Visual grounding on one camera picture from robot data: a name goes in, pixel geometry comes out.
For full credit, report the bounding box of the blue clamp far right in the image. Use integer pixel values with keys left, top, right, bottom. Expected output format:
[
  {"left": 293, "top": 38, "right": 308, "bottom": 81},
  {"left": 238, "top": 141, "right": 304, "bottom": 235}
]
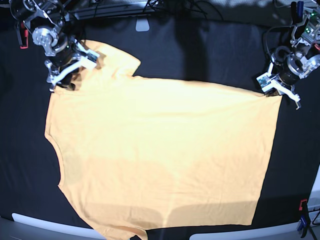
[{"left": 290, "top": 0, "right": 308, "bottom": 26}]

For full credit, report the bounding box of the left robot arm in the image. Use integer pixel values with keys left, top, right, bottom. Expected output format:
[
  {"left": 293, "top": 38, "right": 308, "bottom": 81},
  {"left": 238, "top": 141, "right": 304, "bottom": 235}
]
[{"left": 256, "top": 0, "right": 320, "bottom": 110}]

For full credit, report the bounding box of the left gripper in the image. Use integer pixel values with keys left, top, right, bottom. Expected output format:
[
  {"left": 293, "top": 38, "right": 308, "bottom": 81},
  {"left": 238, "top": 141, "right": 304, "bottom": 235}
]
[{"left": 257, "top": 62, "right": 301, "bottom": 110}]

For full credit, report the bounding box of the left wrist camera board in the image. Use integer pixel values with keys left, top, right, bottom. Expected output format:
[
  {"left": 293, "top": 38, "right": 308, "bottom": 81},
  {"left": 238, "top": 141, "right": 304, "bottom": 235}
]
[{"left": 256, "top": 75, "right": 270, "bottom": 88}]

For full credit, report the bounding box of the yellow t-shirt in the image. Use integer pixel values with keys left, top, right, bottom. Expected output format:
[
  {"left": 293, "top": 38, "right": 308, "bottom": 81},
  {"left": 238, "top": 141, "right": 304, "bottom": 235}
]
[{"left": 44, "top": 40, "right": 282, "bottom": 240}]

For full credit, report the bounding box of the black cable bundle top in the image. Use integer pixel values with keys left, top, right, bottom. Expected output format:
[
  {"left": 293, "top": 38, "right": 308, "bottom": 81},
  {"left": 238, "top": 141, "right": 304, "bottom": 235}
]
[{"left": 89, "top": 0, "right": 226, "bottom": 20}]

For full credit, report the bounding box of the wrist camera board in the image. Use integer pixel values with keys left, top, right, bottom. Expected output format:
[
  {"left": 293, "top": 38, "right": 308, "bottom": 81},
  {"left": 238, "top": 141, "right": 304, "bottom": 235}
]
[
  {"left": 256, "top": 75, "right": 270, "bottom": 88},
  {"left": 87, "top": 50, "right": 100, "bottom": 63}
]

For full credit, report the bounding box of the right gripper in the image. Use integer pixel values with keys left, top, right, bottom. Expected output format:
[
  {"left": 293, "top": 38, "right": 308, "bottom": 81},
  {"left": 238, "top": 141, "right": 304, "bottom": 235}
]
[{"left": 44, "top": 37, "right": 98, "bottom": 92}]

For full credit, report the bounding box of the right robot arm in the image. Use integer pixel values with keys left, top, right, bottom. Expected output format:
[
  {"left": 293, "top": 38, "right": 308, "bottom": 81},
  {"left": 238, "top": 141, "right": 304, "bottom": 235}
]
[{"left": 8, "top": 0, "right": 100, "bottom": 91}]

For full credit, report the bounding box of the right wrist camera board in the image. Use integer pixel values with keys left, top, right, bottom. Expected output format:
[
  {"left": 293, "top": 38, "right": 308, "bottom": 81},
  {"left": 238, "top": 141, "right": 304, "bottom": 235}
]
[{"left": 87, "top": 50, "right": 100, "bottom": 63}]

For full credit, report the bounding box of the red blue clamp near right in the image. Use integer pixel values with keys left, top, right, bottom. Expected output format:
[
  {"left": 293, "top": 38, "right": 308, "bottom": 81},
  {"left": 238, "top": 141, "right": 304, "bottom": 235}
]
[{"left": 297, "top": 199, "right": 311, "bottom": 238}]

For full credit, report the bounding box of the red black clamp far left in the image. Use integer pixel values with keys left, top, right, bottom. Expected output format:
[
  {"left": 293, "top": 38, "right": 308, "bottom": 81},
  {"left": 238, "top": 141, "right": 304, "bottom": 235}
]
[{"left": 15, "top": 22, "right": 29, "bottom": 49}]

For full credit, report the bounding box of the grey tab on table edge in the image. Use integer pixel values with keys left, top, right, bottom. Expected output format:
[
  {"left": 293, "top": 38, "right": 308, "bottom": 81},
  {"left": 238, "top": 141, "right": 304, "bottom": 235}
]
[{"left": 135, "top": 18, "right": 150, "bottom": 32}]

